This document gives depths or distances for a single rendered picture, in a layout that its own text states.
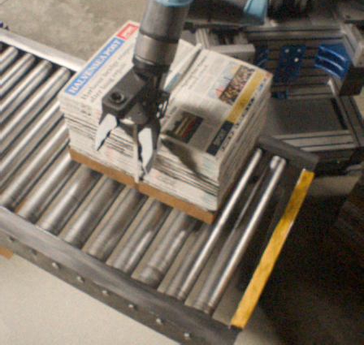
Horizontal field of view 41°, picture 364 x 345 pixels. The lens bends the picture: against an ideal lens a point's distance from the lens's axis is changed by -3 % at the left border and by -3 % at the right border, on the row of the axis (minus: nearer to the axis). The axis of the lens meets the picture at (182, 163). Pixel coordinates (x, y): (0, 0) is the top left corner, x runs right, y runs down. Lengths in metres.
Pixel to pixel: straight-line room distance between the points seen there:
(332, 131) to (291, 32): 0.59
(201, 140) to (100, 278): 0.36
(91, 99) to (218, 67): 0.29
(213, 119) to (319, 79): 0.98
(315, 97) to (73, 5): 1.53
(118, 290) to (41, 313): 0.90
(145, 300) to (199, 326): 0.12
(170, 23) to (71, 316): 1.30
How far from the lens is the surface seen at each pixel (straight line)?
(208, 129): 0.98
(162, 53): 0.87
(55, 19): 2.97
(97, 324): 1.89
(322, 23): 1.82
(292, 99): 2.22
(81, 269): 1.09
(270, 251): 1.10
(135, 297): 1.06
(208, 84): 1.07
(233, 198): 1.18
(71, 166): 1.24
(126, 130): 1.01
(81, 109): 1.05
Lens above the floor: 1.79
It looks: 54 degrees down
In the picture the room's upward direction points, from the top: 4 degrees clockwise
